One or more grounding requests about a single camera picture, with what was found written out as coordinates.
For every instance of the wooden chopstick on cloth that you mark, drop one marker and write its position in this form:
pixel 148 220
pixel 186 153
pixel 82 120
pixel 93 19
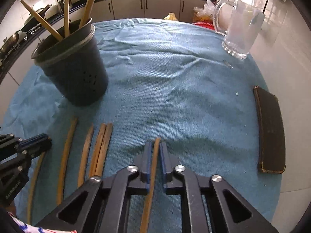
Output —
pixel 32 188
pixel 103 150
pixel 96 151
pixel 64 159
pixel 84 156

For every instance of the electric kettle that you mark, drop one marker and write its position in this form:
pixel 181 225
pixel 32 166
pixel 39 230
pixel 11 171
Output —
pixel 61 5

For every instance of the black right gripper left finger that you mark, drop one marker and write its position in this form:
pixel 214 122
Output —
pixel 141 184

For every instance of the wooden chopstick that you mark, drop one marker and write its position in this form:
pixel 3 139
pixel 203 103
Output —
pixel 32 188
pixel 64 159
pixel 42 21
pixel 149 197
pixel 96 151
pixel 84 156
pixel 103 150
pixel 66 18
pixel 87 12

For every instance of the blue table cloth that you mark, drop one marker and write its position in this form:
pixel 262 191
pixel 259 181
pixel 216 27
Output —
pixel 169 80

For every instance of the black wok with lid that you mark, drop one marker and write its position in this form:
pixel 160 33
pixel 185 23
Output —
pixel 31 22

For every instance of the clear glass pitcher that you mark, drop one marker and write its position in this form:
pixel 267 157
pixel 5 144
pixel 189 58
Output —
pixel 244 26

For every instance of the wooden chopstick in cup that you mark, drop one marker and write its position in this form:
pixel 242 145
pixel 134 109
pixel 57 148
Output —
pixel 87 12
pixel 66 18

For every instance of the gas stove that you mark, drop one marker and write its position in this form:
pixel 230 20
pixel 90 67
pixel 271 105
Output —
pixel 25 35

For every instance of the yellow plastic bag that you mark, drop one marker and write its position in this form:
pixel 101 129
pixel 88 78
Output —
pixel 171 17

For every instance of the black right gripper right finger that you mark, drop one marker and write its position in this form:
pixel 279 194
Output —
pixel 171 184

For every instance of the red plastic basin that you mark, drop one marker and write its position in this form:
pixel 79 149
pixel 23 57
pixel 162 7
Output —
pixel 204 25

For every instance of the lower kitchen cabinets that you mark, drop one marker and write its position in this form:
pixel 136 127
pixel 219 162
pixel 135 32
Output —
pixel 19 61

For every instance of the dark green utensil holder cup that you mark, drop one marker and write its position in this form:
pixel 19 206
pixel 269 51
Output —
pixel 74 65

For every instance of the black smartphone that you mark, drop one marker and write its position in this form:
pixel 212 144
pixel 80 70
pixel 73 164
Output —
pixel 272 147

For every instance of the steel pot on stove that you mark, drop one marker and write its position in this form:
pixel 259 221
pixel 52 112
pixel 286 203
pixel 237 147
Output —
pixel 9 44

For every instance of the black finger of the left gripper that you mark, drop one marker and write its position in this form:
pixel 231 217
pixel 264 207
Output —
pixel 35 146

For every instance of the white bag on orange bin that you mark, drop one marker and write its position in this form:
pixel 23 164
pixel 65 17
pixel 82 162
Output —
pixel 204 14

